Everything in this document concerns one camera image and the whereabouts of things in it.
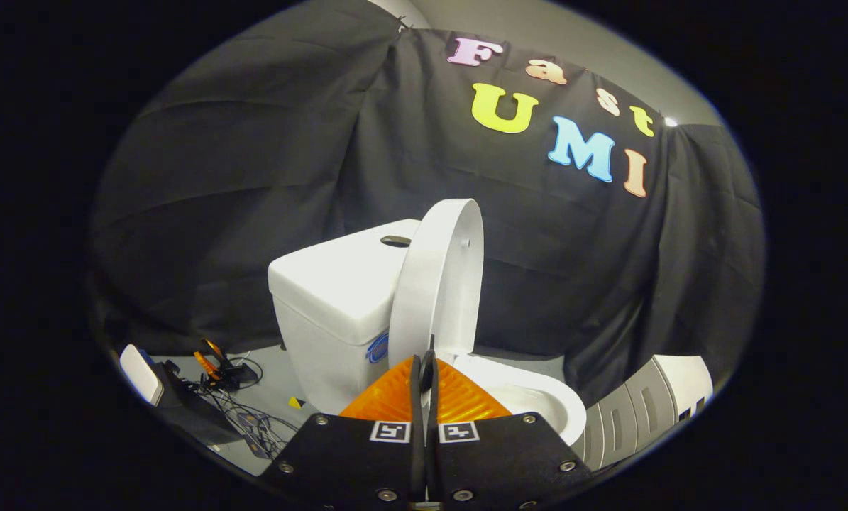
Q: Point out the small yellow tape piece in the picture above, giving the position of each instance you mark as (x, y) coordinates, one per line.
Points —
(296, 403)

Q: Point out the white rectangular device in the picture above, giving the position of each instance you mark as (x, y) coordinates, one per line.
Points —
(141, 372)

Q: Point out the black backdrop cloth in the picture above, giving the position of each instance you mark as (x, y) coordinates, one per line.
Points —
(253, 177)

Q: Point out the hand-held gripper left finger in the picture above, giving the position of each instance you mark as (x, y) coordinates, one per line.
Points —
(353, 461)

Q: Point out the dark box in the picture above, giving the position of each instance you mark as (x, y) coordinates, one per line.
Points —
(193, 408)

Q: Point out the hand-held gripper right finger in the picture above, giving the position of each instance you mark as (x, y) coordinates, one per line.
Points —
(502, 461)

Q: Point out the white toilet lid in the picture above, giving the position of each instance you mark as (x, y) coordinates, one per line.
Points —
(434, 284)

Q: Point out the white ceramic toilet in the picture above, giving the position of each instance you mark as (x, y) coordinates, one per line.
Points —
(331, 305)

